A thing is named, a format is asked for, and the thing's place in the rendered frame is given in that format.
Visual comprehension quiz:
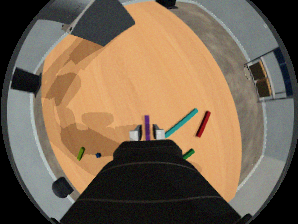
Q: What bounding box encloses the dark red rod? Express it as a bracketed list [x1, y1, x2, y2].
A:
[195, 111, 211, 138]

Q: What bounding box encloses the turquoise rod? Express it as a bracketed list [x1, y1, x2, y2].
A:
[165, 108, 199, 138]

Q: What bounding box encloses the green rod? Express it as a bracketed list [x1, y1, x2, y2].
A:
[183, 148, 195, 159]

